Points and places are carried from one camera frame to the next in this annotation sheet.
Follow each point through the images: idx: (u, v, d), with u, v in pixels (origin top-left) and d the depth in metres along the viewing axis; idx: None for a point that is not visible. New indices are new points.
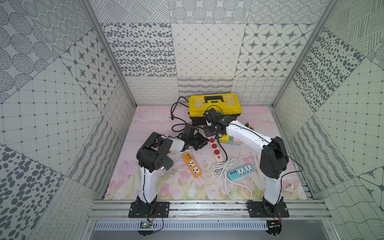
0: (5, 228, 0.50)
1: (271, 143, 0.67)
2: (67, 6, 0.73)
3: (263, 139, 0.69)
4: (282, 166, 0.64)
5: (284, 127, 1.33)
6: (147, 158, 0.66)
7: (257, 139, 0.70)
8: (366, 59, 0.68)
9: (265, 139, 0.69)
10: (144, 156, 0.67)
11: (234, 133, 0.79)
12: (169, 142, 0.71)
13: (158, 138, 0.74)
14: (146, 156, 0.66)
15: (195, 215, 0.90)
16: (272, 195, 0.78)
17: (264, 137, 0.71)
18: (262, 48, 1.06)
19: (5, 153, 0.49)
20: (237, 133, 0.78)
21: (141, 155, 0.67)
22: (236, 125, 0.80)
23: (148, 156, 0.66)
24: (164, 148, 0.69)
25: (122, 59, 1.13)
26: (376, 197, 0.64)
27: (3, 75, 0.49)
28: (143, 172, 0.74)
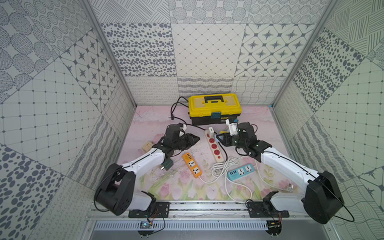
0: (5, 228, 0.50)
1: (318, 179, 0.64)
2: (67, 7, 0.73)
3: (307, 173, 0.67)
4: (334, 210, 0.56)
5: (284, 127, 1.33)
6: (109, 199, 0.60)
7: (300, 173, 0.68)
8: (366, 59, 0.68)
9: (310, 173, 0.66)
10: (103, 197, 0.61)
11: (272, 161, 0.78)
12: (131, 179, 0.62)
13: (120, 171, 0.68)
14: (107, 197, 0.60)
15: (195, 215, 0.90)
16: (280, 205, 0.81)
17: (308, 171, 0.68)
18: (262, 48, 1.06)
19: (5, 153, 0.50)
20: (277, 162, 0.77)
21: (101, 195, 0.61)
22: (276, 153, 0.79)
23: (109, 197, 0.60)
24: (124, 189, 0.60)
25: (122, 59, 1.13)
26: (376, 197, 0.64)
27: (3, 75, 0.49)
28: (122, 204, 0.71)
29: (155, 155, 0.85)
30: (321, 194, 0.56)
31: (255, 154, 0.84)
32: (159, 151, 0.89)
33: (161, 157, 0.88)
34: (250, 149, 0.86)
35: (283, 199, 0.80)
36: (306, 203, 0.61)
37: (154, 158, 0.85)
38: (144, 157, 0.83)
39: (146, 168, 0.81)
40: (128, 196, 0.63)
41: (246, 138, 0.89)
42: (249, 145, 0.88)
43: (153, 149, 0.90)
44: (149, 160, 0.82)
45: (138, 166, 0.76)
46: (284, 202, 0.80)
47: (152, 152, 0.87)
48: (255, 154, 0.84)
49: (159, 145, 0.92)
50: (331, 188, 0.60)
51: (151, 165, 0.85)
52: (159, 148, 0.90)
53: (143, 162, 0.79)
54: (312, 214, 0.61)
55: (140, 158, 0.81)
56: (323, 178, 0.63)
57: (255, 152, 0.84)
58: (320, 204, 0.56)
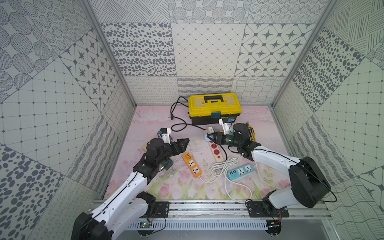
0: (5, 228, 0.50)
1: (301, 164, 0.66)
2: (67, 6, 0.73)
3: (290, 160, 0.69)
4: (320, 194, 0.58)
5: (284, 127, 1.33)
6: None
7: (284, 161, 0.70)
8: (366, 59, 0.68)
9: (292, 160, 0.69)
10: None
11: (260, 158, 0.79)
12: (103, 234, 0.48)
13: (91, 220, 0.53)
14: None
15: (195, 215, 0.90)
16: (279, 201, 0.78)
17: (291, 158, 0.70)
18: (262, 48, 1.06)
19: (5, 153, 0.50)
20: (264, 157, 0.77)
21: None
22: (261, 149, 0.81)
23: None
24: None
25: (122, 59, 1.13)
26: (376, 197, 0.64)
27: (3, 75, 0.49)
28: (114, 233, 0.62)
29: (135, 184, 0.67)
30: (303, 177, 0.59)
31: (248, 154, 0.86)
32: (139, 177, 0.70)
33: (144, 183, 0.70)
34: (243, 150, 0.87)
35: (280, 195, 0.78)
36: (294, 191, 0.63)
37: (134, 188, 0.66)
38: (121, 191, 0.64)
39: (126, 203, 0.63)
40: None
41: (241, 138, 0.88)
42: (242, 146, 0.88)
43: (133, 175, 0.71)
44: (127, 193, 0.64)
45: (113, 207, 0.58)
46: (281, 198, 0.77)
47: (130, 181, 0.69)
48: (247, 154, 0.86)
49: (141, 165, 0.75)
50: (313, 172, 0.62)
51: (133, 195, 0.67)
52: (139, 173, 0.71)
53: (119, 200, 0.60)
54: (301, 200, 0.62)
55: (115, 195, 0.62)
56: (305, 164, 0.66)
57: (248, 152, 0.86)
58: (303, 187, 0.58)
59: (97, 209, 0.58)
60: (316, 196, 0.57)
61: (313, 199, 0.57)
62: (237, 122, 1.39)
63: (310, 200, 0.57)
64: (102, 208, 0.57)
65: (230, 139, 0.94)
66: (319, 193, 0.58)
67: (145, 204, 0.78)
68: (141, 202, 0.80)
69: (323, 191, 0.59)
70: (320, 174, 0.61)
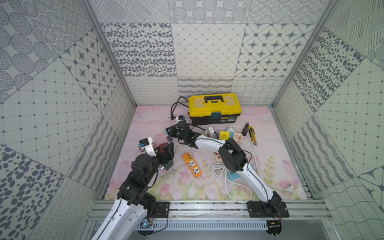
0: (5, 228, 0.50)
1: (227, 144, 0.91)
2: (67, 6, 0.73)
3: (219, 143, 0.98)
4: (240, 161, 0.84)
5: (283, 127, 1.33)
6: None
7: (215, 144, 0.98)
8: (366, 59, 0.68)
9: (220, 142, 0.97)
10: None
11: (201, 145, 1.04)
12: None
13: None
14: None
15: (195, 215, 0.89)
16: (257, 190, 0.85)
17: (220, 141, 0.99)
18: (262, 48, 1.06)
19: (5, 153, 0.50)
20: (203, 143, 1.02)
21: None
22: (200, 138, 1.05)
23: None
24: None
25: (122, 59, 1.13)
26: (376, 197, 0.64)
27: (3, 75, 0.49)
28: None
29: (119, 216, 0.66)
30: (226, 153, 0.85)
31: (192, 144, 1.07)
32: (123, 205, 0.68)
33: (130, 209, 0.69)
34: (189, 141, 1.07)
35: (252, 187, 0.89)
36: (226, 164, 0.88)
37: (119, 219, 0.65)
38: (107, 224, 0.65)
39: (114, 234, 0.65)
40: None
41: (184, 132, 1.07)
42: (187, 138, 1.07)
43: (118, 202, 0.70)
44: (112, 226, 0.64)
45: None
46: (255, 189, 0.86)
47: (116, 209, 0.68)
48: (191, 144, 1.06)
49: (125, 186, 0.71)
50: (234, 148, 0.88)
51: (120, 224, 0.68)
52: (124, 199, 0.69)
53: (104, 236, 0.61)
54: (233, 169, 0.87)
55: (101, 230, 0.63)
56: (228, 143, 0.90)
57: (192, 142, 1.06)
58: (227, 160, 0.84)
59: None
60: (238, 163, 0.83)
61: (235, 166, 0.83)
62: (237, 122, 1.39)
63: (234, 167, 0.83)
64: None
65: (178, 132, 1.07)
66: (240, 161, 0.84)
67: (143, 211, 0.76)
68: (139, 210, 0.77)
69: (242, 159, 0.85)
70: (238, 147, 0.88)
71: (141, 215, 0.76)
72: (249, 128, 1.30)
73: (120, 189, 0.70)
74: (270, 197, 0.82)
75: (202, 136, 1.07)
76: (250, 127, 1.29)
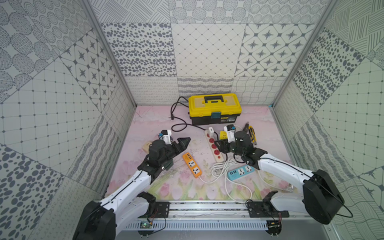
0: (5, 228, 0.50)
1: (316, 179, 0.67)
2: (67, 6, 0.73)
3: (302, 173, 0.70)
4: (334, 209, 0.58)
5: (284, 127, 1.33)
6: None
7: (295, 174, 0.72)
8: (366, 59, 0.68)
9: (304, 173, 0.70)
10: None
11: (267, 167, 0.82)
12: (111, 218, 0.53)
13: (99, 207, 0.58)
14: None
15: (195, 215, 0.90)
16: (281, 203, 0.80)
17: (302, 171, 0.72)
18: (262, 48, 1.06)
19: (5, 153, 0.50)
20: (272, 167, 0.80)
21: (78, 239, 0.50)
22: (268, 158, 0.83)
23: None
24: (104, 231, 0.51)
25: (122, 59, 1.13)
26: (376, 197, 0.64)
27: (3, 75, 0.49)
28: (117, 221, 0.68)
29: (140, 180, 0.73)
30: (317, 192, 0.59)
31: (253, 162, 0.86)
32: (144, 174, 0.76)
33: (148, 180, 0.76)
34: (248, 157, 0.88)
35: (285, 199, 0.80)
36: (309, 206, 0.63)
37: (139, 184, 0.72)
38: (127, 186, 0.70)
39: (130, 199, 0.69)
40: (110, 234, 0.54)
41: (243, 146, 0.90)
42: (246, 154, 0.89)
43: (138, 173, 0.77)
44: (134, 187, 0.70)
45: (119, 199, 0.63)
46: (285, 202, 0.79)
47: (136, 177, 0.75)
48: (252, 162, 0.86)
49: (145, 165, 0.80)
50: (328, 187, 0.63)
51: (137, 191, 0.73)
52: (143, 171, 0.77)
53: (125, 192, 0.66)
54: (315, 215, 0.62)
55: (121, 189, 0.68)
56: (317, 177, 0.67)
57: (253, 160, 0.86)
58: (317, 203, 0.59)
59: (104, 198, 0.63)
60: (332, 209, 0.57)
61: (325, 211, 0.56)
62: (237, 122, 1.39)
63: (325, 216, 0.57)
64: (110, 198, 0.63)
65: (234, 147, 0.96)
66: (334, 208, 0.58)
67: (146, 203, 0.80)
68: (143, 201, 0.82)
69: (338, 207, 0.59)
70: (333, 188, 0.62)
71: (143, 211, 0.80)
72: (249, 127, 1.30)
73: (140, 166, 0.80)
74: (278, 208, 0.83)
75: (270, 157, 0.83)
76: (250, 127, 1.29)
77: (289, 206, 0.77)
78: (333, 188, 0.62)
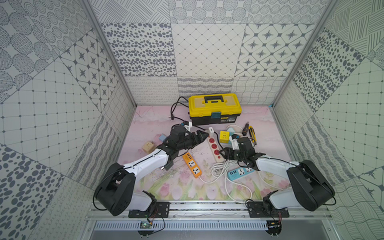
0: (5, 228, 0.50)
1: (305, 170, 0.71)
2: (67, 7, 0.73)
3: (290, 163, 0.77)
4: (321, 196, 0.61)
5: (284, 127, 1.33)
6: (107, 198, 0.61)
7: (284, 165, 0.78)
8: (366, 59, 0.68)
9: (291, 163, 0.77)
10: (105, 197, 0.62)
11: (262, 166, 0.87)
12: (130, 181, 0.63)
13: (121, 170, 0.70)
14: (106, 198, 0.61)
15: (195, 215, 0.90)
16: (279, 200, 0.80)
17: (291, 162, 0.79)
18: (262, 48, 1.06)
19: (5, 153, 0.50)
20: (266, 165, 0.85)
21: (100, 195, 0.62)
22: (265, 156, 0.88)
23: (108, 197, 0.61)
24: (122, 191, 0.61)
25: (122, 59, 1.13)
26: (376, 197, 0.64)
27: (3, 75, 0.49)
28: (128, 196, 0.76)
29: (158, 157, 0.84)
30: (300, 178, 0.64)
31: (253, 164, 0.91)
32: (162, 153, 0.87)
33: (164, 158, 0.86)
34: (248, 159, 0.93)
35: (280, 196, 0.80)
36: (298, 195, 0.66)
37: (157, 159, 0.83)
38: (146, 158, 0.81)
39: (147, 170, 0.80)
40: (127, 197, 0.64)
41: (245, 149, 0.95)
42: (247, 156, 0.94)
43: (157, 150, 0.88)
44: (152, 161, 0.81)
45: (139, 167, 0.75)
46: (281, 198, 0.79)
47: (155, 153, 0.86)
48: (252, 164, 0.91)
49: (164, 146, 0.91)
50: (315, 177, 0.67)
51: (154, 165, 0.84)
52: (162, 150, 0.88)
53: (145, 163, 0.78)
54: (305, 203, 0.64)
55: (142, 159, 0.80)
56: (305, 167, 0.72)
57: (253, 162, 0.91)
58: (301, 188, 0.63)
59: (127, 164, 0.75)
60: (316, 195, 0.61)
61: (309, 194, 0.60)
62: (237, 122, 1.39)
63: (312, 202, 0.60)
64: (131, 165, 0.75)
65: (237, 153, 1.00)
66: (320, 195, 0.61)
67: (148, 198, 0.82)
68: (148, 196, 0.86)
69: (325, 194, 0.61)
70: (319, 176, 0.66)
71: (143, 208, 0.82)
72: (249, 127, 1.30)
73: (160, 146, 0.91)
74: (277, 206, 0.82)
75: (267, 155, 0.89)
76: (250, 127, 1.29)
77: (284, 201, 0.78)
78: (319, 176, 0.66)
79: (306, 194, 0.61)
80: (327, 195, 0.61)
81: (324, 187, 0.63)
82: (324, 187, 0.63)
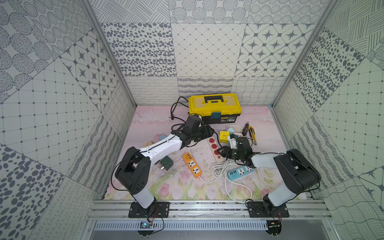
0: (5, 228, 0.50)
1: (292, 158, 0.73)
2: (67, 7, 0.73)
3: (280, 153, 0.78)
4: (308, 180, 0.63)
5: (284, 127, 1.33)
6: (126, 178, 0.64)
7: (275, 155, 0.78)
8: (366, 59, 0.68)
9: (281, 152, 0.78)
10: (124, 177, 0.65)
11: (257, 163, 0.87)
12: (146, 164, 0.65)
13: (137, 153, 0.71)
14: (125, 178, 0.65)
15: (195, 215, 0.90)
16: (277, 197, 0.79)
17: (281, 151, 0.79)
18: (262, 48, 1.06)
19: (5, 153, 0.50)
20: (259, 160, 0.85)
21: (120, 175, 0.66)
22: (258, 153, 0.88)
23: (127, 178, 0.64)
24: (139, 173, 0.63)
25: (122, 59, 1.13)
26: (376, 197, 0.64)
27: (3, 75, 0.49)
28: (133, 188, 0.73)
29: (172, 142, 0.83)
30: (285, 162, 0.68)
31: (250, 163, 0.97)
32: (176, 138, 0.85)
33: (177, 144, 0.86)
34: (246, 159, 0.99)
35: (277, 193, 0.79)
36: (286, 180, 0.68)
37: (171, 144, 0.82)
38: (161, 143, 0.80)
39: (162, 154, 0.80)
40: (143, 179, 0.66)
41: (243, 149, 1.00)
42: (245, 155, 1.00)
43: (171, 135, 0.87)
44: (166, 146, 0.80)
45: (154, 151, 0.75)
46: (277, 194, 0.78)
47: (170, 138, 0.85)
48: (249, 163, 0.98)
49: (178, 131, 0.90)
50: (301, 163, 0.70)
51: (168, 150, 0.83)
52: (176, 135, 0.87)
53: (160, 148, 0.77)
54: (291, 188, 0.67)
55: (156, 144, 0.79)
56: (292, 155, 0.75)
57: (250, 161, 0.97)
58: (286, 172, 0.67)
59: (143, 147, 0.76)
60: (303, 179, 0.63)
61: (293, 176, 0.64)
62: (237, 122, 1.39)
63: (297, 184, 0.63)
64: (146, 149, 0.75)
65: (235, 151, 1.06)
66: (306, 179, 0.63)
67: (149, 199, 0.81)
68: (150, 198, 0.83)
69: (312, 178, 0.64)
70: (305, 162, 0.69)
71: (144, 205, 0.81)
72: (249, 127, 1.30)
73: (174, 131, 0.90)
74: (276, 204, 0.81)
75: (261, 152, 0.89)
76: (250, 127, 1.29)
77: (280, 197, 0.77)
78: (305, 162, 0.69)
79: (291, 177, 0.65)
80: (314, 180, 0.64)
81: (311, 172, 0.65)
82: (311, 172, 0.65)
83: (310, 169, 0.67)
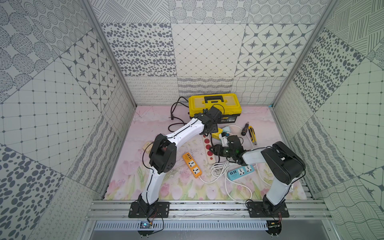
0: (5, 228, 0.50)
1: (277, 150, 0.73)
2: (67, 7, 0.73)
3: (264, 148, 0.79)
4: (294, 169, 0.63)
5: (284, 127, 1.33)
6: (158, 160, 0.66)
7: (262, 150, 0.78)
8: (366, 59, 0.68)
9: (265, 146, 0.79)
10: (157, 158, 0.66)
11: (248, 160, 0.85)
12: (174, 149, 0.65)
13: (166, 139, 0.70)
14: (157, 160, 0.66)
15: (195, 215, 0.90)
16: (275, 196, 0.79)
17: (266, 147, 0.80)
18: (262, 48, 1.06)
19: (5, 153, 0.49)
20: (251, 157, 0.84)
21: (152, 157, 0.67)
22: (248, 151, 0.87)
23: (159, 159, 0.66)
24: (169, 156, 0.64)
25: (122, 59, 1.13)
26: (376, 197, 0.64)
27: (3, 75, 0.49)
28: (151, 172, 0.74)
29: (195, 127, 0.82)
30: (272, 154, 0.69)
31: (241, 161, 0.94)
32: (198, 123, 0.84)
33: (200, 128, 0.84)
34: (237, 157, 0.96)
35: (273, 190, 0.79)
36: (275, 172, 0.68)
37: (194, 129, 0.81)
38: (185, 128, 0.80)
39: (187, 139, 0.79)
40: (172, 160, 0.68)
41: (234, 148, 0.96)
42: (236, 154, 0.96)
43: (194, 120, 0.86)
44: (189, 131, 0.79)
45: (180, 137, 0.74)
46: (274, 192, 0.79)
47: (192, 123, 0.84)
48: (240, 162, 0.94)
49: (200, 115, 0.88)
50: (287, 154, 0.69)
51: (191, 135, 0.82)
52: (199, 119, 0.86)
53: (184, 133, 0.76)
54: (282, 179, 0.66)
55: (181, 129, 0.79)
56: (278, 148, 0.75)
57: (241, 160, 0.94)
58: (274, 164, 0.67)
59: (169, 133, 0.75)
60: (290, 169, 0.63)
61: (280, 167, 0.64)
62: (237, 122, 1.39)
63: (285, 175, 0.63)
64: (172, 135, 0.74)
65: (226, 149, 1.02)
66: (292, 168, 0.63)
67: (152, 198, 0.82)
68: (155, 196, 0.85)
69: (298, 166, 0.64)
70: (290, 151, 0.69)
71: (149, 200, 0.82)
72: (249, 127, 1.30)
73: (198, 114, 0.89)
74: (276, 203, 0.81)
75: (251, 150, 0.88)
76: (250, 127, 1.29)
77: (277, 193, 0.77)
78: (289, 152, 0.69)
79: (278, 167, 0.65)
80: (299, 167, 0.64)
81: (296, 160, 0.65)
82: (296, 160, 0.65)
83: (295, 157, 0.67)
